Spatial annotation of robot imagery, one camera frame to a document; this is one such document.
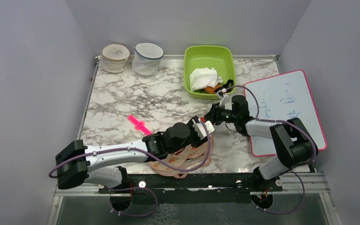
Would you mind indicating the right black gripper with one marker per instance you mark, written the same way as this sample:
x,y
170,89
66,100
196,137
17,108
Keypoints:
x,y
213,115

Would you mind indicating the green plastic bin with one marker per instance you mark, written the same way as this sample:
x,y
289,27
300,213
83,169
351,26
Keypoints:
x,y
208,56

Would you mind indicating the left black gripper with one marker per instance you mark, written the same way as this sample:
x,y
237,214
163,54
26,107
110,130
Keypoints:
x,y
198,140

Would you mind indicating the crumpled white cloth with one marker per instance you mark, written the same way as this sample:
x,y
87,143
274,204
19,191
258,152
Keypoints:
x,y
202,78

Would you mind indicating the floral mesh laundry bag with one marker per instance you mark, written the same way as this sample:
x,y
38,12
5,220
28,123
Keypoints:
x,y
188,158

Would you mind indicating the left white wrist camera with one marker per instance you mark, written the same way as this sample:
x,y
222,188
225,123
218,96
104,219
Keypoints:
x,y
203,128

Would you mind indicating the beige round laundry bag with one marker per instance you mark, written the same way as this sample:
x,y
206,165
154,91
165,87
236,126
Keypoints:
x,y
114,58

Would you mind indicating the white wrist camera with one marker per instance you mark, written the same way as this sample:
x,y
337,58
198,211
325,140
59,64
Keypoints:
x,y
223,96
203,128

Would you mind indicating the pink plastic clip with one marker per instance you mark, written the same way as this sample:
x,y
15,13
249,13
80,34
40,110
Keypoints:
x,y
139,125

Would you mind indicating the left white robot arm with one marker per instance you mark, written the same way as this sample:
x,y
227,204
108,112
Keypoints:
x,y
76,162

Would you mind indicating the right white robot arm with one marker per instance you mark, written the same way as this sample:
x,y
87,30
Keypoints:
x,y
292,142

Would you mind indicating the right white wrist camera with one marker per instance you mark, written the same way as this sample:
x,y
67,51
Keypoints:
x,y
223,96

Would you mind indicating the pink framed whiteboard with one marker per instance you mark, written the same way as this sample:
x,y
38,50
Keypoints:
x,y
283,97

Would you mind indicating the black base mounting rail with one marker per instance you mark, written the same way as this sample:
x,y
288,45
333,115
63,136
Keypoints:
x,y
194,188

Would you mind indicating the orange and black items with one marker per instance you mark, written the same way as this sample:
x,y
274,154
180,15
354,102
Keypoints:
x,y
219,86

